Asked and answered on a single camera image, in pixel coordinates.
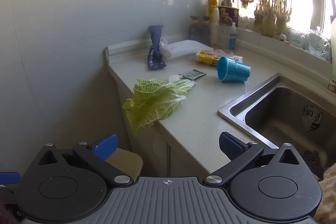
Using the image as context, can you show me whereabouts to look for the purple instant noodle cup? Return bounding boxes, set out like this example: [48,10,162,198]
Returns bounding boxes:
[218,5,240,27]

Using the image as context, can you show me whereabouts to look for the steel kitchen sink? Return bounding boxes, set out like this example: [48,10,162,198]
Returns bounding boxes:
[218,72,336,180]

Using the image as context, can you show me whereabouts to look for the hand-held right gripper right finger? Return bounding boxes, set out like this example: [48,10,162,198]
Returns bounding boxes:
[203,132,307,186]

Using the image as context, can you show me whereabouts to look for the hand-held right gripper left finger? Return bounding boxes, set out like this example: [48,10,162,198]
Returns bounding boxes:
[37,134,134,186]

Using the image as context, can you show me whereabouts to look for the blue snack packet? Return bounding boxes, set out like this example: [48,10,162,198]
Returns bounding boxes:
[147,25,167,70]

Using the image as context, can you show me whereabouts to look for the white bottle with yellow cap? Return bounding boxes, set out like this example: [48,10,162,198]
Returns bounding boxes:
[208,0,220,47]

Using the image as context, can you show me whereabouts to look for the purple disposable glove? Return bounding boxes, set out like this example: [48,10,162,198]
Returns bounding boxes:
[214,49,244,63]

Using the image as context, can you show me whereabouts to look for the clear plastic container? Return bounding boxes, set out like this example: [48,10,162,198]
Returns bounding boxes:
[219,25,231,49]

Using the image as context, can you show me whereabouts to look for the loose garlic bulb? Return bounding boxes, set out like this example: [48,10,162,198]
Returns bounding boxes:
[274,33,290,44]

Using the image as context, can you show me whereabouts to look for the napa cabbage leaf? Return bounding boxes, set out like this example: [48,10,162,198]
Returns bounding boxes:
[123,78,196,137]

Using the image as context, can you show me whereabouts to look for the green sachet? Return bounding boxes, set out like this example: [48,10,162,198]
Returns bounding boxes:
[181,69,207,81]

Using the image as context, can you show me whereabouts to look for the dark glass sauce bottle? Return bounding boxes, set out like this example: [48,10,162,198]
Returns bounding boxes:
[200,16,211,44]
[188,16,201,41]

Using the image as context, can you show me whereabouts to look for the beige stool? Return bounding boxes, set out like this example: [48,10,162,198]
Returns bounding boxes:
[105,148,144,180]

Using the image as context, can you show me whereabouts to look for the small blue spray bottle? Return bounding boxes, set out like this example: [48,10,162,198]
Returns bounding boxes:
[228,22,238,51]

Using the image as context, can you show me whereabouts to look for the clear glass jar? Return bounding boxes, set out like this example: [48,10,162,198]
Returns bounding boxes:
[238,15,254,29]

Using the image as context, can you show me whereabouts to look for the sprouted garlic jar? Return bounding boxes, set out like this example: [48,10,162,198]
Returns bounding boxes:
[262,0,278,37]
[253,0,266,33]
[276,0,293,36]

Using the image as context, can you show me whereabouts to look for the glass pitcher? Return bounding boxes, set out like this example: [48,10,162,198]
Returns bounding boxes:
[307,27,332,57]

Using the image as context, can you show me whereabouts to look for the white foam net sleeve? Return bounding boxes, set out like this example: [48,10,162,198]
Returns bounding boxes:
[159,40,201,59]

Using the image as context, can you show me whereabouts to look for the blue plastic cup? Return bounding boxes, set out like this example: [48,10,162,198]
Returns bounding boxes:
[216,56,251,82]

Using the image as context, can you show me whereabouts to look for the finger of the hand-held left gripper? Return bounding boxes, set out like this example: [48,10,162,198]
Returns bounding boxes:
[0,172,21,185]

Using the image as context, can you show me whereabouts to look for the white base cabinet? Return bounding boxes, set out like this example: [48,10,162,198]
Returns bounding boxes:
[115,77,210,180]

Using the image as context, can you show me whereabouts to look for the beige towel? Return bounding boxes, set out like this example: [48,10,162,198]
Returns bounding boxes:
[314,168,336,224]

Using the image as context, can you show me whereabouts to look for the small glass cup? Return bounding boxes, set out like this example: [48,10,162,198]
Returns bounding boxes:
[289,30,306,48]

